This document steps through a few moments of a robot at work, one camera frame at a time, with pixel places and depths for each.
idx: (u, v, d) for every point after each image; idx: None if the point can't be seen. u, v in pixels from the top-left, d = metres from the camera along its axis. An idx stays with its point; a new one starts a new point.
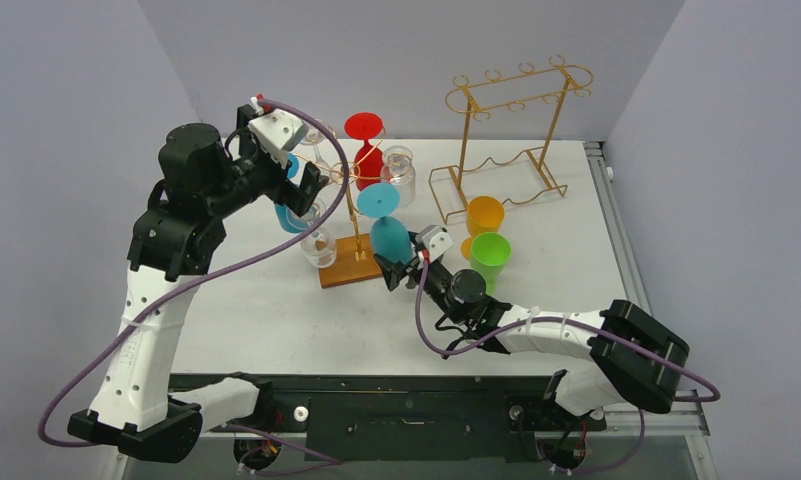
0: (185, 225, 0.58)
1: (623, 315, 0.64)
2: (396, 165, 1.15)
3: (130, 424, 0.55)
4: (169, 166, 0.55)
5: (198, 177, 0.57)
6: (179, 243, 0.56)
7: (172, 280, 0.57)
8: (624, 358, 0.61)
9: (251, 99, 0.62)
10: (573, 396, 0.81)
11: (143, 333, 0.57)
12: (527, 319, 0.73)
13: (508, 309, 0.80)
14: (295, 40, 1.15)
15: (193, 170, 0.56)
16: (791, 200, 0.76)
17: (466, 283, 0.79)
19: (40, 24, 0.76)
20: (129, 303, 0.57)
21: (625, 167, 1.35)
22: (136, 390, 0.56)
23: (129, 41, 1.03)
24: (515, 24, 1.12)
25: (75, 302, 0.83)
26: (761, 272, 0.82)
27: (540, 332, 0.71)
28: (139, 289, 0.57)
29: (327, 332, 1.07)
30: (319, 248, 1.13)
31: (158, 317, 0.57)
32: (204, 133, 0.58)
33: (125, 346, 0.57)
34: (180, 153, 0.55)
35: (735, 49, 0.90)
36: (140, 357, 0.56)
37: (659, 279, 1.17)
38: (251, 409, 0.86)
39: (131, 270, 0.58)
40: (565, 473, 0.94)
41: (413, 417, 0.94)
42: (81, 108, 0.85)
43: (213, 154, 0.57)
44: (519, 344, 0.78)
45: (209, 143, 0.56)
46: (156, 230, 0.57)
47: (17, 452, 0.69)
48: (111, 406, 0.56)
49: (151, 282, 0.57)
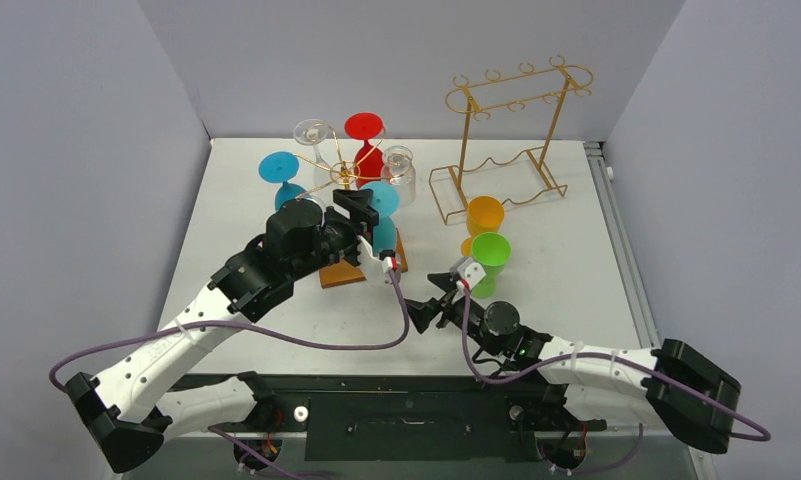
0: (264, 277, 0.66)
1: (677, 355, 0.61)
2: (396, 164, 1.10)
3: (114, 408, 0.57)
4: (275, 228, 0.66)
5: (290, 245, 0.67)
6: (252, 290, 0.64)
7: (231, 312, 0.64)
8: (681, 399, 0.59)
9: (388, 260, 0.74)
10: (588, 406, 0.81)
11: (181, 339, 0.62)
12: (572, 353, 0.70)
13: (548, 341, 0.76)
14: (293, 40, 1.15)
15: (289, 240, 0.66)
16: (792, 201, 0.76)
17: (499, 314, 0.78)
19: (40, 26, 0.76)
20: (187, 310, 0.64)
21: (626, 167, 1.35)
22: (141, 383, 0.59)
23: (130, 40, 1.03)
24: (515, 25, 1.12)
25: (74, 300, 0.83)
26: (760, 270, 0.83)
27: (587, 367, 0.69)
28: (201, 304, 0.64)
29: (327, 332, 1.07)
30: None
31: (200, 335, 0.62)
32: (310, 214, 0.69)
33: (159, 341, 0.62)
34: (285, 225, 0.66)
35: (735, 49, 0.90)
36: (164, 356, 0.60)
37: (659, 279, 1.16)
38: (244, 416, 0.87)
39: (206, 287, 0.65)
40: (565, 473, 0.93)
41: (413, 417, 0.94)
42: (81, 106, 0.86)
43: (309, 231, 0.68)
44: (561, 377, 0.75)
45: (311, 224, 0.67)
46: (242, 271, 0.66)
47: (18, 452, 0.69)
48: (114, 385, 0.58)
49: (214, 304, 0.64)
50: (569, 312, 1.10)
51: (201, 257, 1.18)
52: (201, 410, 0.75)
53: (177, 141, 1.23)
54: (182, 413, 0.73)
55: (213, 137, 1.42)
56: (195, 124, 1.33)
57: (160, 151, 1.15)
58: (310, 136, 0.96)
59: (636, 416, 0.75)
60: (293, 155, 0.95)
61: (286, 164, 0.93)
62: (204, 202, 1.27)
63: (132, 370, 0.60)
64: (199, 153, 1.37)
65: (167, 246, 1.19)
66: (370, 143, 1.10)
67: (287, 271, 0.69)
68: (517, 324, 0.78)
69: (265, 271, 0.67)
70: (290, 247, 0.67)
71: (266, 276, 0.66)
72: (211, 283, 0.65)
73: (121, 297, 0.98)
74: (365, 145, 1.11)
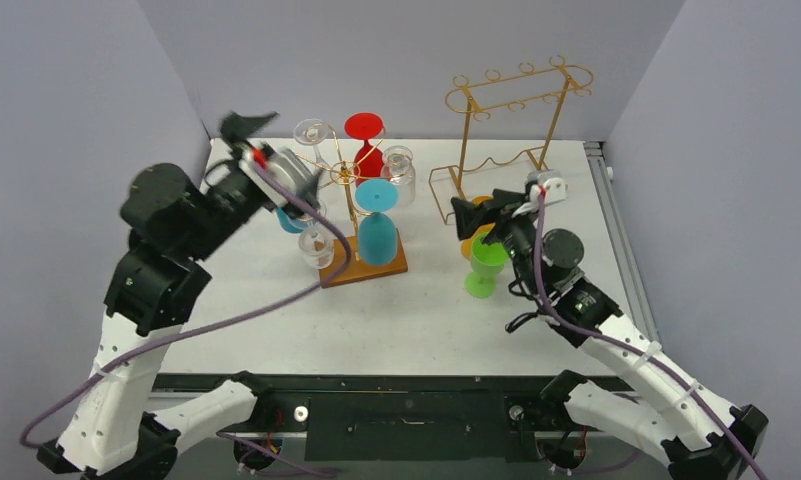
0: (160, 279, 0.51)
1: (754, 432, 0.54)
2: (396, 164, 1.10)
3: (90, 467, 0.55)
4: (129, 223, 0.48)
5: (164, 231, 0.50)
6: (151, 299, 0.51)
7: (143, 336, 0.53)
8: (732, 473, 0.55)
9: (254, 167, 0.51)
10: (588, 414, 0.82)
11: (110, 382, 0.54)
12: (645, 355, 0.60)
13: (615, 314, 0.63)
14: (293, 40, 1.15)
15: (153, 229, 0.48)
16: (792, 202, 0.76)
17: (560, 244, 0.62)
19: (40, 26, 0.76)
20: (100, 350, 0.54)
21: (626, 166, 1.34)
22: (99, 435, 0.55)
23: (129, 40, 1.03)
24: (515, 25, 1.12)
25: (73, 302, 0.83)
26: (760, 271, 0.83)
27: (655, 381, 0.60)
28: (110, 337, 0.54)
29: (327, 332, 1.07)
30: (318, 248, 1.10)
31: (126, 369, 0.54)
32: (169, 187, 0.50)
33: (95, 390, 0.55)
34: (138, 213, 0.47)
35: (734, 50, 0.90)
36: (104, 404, 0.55)
37: (659, 279, 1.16)
38: (247, 415, 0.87)
39: (107, 315, 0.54)
40: (565, 472, 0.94)
41: (413, 417, 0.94)
42: (80, 105, 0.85)
43: (179, 208, 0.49)
44: (597, 353, 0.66)
45: (171, 202, 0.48)
46: (130, 281, 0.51)
47: (15, 453, 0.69)
48: (76, 447, 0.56)
49: (122, 332, 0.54)
50: None
51: None
52: (204, 417, 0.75)
53: (176, 141, 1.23)
54: (188, 424, 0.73)
55: (213, 137, 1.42)
56: (194, 124, 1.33)
57: (159, 151, 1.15)
58: (310, 136, 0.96)
59: (631, 439, 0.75)
60: None
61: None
62: None
63: (84, 427, 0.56)
64: (198, 153, 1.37)
65: None
66: (370, 142, 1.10)
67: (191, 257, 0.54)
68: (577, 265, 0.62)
69: (163, 264, 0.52)
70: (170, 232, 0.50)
71: (163, 274, 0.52)
72: (109, 309, 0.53)
73: None
74: (365, 145, 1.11)
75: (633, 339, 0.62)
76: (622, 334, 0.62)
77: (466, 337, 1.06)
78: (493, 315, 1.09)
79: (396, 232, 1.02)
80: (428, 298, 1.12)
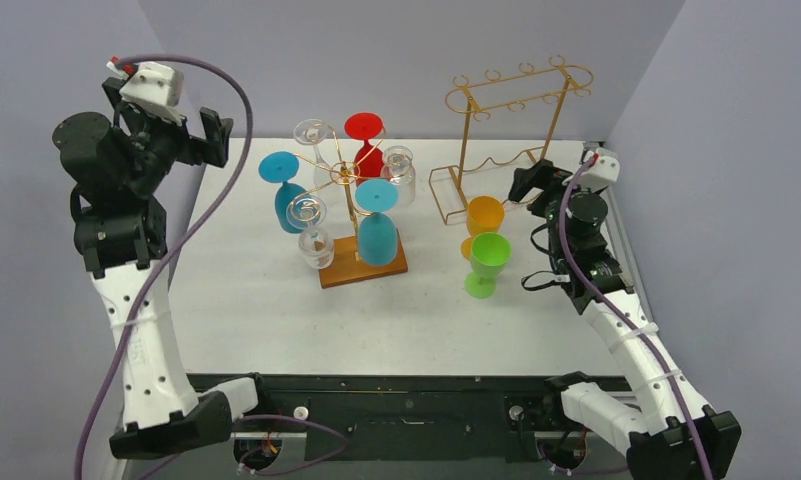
0: (130, 216, 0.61)
1: (718, 428, 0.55)
2: (396, 164, 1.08)
3: (174, 411, 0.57)
4: (77, 168, 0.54)
5: (113, 165, 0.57)
6: (133, 232, 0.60)
7: (142, 269, 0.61)
8: (679, 460, 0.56)
9: (108, 65, 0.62)
10: (579, 404, 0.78)
11: (143, 329, 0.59)
12: (635, 332, 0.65)
13: (624, 288, 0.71)
14: (292, 41, 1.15)
15: (103, 162, 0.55)
16: (791, 202, 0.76)
17: (587, 202, 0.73)
19: (40, 26, 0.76)
20: (114, 311, 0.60)
21: (625, 167, 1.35)
22: (164, 381, 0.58)
23: (129, 40, 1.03)
24: (515, 25, 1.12)
25: (73, 301, 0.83)
26: (759, 271, 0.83)
27: (638, 355, 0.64)
28: (114, 292, 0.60)
29: (327, 332, 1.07)
30: (319, 248, 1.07)
31: (150, 308, 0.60)
32: (93, 123, 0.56)
33: (130, 349, 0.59)
34: (80, 151, 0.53)
35: (734, 50, 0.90)
36: (149, 350, 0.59)
37: (659, 279, 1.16)
38: (257, 397, 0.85)
39: (98, 280, 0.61)
40: (565, 472, 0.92)
41: (413, 417, 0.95)
42: (80, 105, 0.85)
43: (113, 137, 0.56)
44: (596, 321, 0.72)
45: (105, 130, 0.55)
46: (104, 234, 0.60)
47: (16, 452, 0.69)
48: (144, 408, 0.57)
49: (116, 283, 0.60)
50: (569, 312, 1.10)
51: (201, 257, 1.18)
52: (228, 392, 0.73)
53: None
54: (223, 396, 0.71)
55: None
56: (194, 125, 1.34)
57: None
58: (309, 136, 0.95)
59: (608, 436, 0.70)
60: (293, 155, 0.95)
61: (286, 164, 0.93)
62: (204, 202, 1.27)
63: (143, 385, 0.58)
64: None
65: None
66: (370, 143, 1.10)
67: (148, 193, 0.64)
68: (597, 223, 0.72)
69: (125, 207, 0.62)
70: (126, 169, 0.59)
71: (128, 213, 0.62)
72: (95, 272, 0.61)
73: None
74: (365, 145, 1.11)
75: (633, 315, 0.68)
76: (626, 308, 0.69)
77: (466, 337, 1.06)
78: (493, 315, 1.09)
79: (396, 230, 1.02)
80: (428, 298, 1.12)
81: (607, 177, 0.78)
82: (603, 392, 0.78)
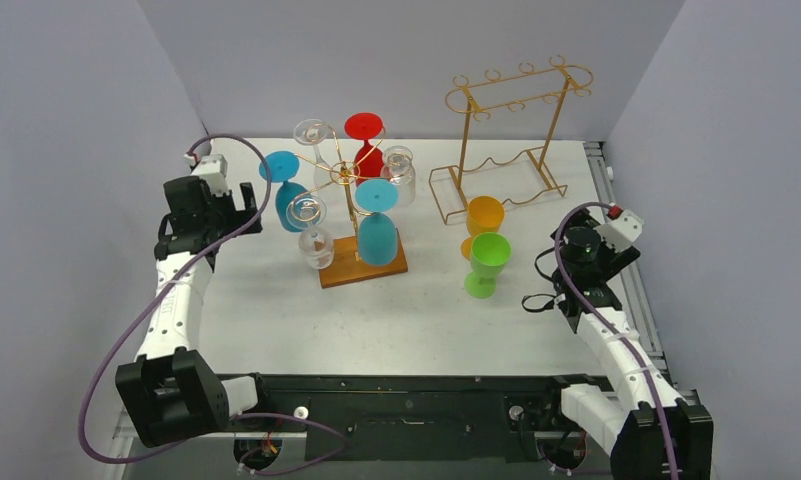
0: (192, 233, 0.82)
1: (691, 418, 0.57)
2: (396, 164, 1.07)
3: (180, 346, 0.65)
4: (176, 192, 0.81)
5: (195, 201, 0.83)
6: (193, 240, 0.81)
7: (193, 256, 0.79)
8: (649, 442, 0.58)
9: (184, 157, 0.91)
10: (577, 404, 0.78)
11: (179, 289, 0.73)
12: (615, 335, 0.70)
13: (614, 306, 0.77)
14: (293, 41, 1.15)
15: (191, 193, 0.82)
16: (792, 202, 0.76)
17: (582, 232, 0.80)
19: (40, 26, 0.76)
20: (162, 278, 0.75)
21: (625, 166, 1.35)
22: (180, 326, 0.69)
23: (130, 40, 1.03)
24: (515, 26, 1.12)
25: (74, 300, 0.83)
26: (760, 270, 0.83)
27: (617, 354, 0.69)
28: (168, 269, 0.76)
29: (327, 331, 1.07)
30: (319, 248, 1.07)
31: (189, 278, 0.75)
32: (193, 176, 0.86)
33: (165, 300, 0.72)
34: (182, 183, 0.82)
35: (734, 49, 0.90)
36: (179, 303, 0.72)
37: (659, 279, 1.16)
38: (258, 398, 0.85)
39: (160, 262, 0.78)
40: (566, 472, 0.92)
41: (413, 417, 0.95)
42: (80, 104, 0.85)
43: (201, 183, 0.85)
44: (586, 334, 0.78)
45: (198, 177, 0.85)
46: (174, 238, 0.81)
47: (17, 451, 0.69)
48: (159, 342, 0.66)
49: (170, 265, 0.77)
50: None
51: None
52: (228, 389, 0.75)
53: (176, 141, 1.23)
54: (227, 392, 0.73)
55: (213, 137, 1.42)
56: (195, 125, 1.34)
57: (159, 150, 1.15)
58: (309, 136, 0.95)
59: (598, 436, 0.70)
60: (293, 155, 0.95)
61: (284, 164, 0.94)
62: None
63: (164, 327, 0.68)
64: (199, 152, 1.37)
65: None
66: (370, 143, 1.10)
67: (213, 229, 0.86)
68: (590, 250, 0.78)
69: (191, 228, 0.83)
70: (199, 204, 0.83)
71: (192, 232, 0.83)
72: (161, 256, 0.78)
73: (121, 296, 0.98)
74: (366, 145, 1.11)
75: (618, 324, 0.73)
76: (612, 319, 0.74)
77: (466, 337, 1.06)
78: (493, 315, 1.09)
79: (396, 230, 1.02)
80: (428, 298, 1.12)
81: (625, 233, 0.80)
82: (600, 391, 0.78)
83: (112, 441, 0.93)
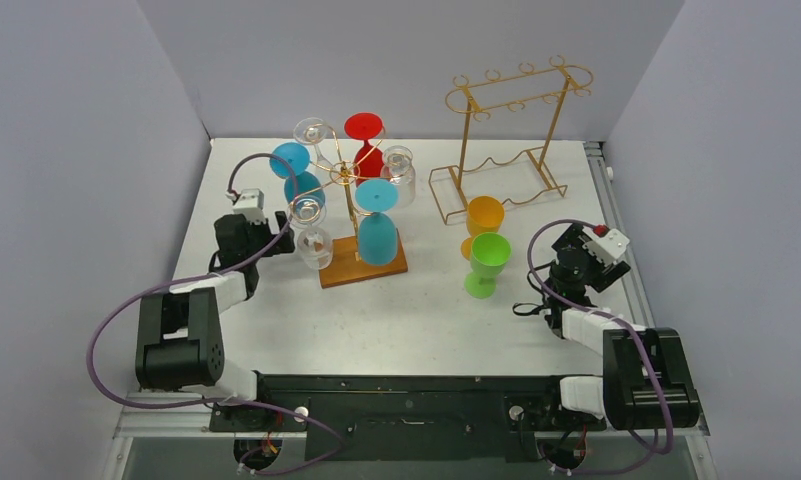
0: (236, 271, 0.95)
1: (661, 335, 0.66)
2: (396, 164, 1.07)
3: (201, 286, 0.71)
4: (222, 233, 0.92)
5: (239, 242, 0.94)
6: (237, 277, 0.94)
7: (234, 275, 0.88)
8: (629, 359, 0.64)
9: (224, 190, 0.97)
10: (575, 389, 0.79)
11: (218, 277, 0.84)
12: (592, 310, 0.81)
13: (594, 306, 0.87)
14: (292, 40, 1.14)
15: (235, 235, 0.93)
16: (793, 201, 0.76)
17: (574, 257, 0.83)
19: (37, 24, 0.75)
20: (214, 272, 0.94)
21: (625, 167, 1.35)
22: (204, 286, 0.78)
23: (129, 39, 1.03)
24: (515, 26, 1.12)
25: (76, 302, 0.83)
26: (760, 270, 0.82)
27: (591, 319, 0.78)
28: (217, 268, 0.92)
29: (326, 333, 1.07)
30: (318, 248, 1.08)
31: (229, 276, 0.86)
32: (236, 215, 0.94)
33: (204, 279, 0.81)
34: (228, 226, 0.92)
35: (734, 49, 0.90)
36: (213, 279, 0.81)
37: (659, 279, 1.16)
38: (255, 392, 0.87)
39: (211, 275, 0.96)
40: (565, 472, 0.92)
41: (413, 417, 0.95)
42: (78, 104, 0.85)
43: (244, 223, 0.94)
44: (574, 330, 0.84)
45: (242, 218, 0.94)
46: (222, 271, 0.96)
47: (17, 452, 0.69)
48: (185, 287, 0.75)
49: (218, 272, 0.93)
50: None
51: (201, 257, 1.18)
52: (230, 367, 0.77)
53: (176, 141, 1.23)
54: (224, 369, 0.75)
55: (213, 137, 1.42)
56: (195, 125, 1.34)
57: (159, 150, 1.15)
58: (309, 136, 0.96)
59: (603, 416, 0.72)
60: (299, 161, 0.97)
61: (296, 157, 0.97)
62: (204, 202, 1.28)
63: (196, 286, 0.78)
64: (199, 152, 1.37)
65: (167, 245, 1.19)
66: (370, 143, 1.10)
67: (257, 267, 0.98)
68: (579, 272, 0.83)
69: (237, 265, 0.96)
70: (243, 243, 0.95)
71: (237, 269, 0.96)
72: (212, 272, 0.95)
73: (122, 295, 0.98)
74: (366, 146, 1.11)
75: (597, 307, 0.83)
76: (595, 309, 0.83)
77: (466, 336, 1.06)
78: (493, 315, 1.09)
79: (396, 229, 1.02)
80: (428, 298, 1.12)
81: (609, 250, 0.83)
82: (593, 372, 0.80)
83: (112, 441, 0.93)
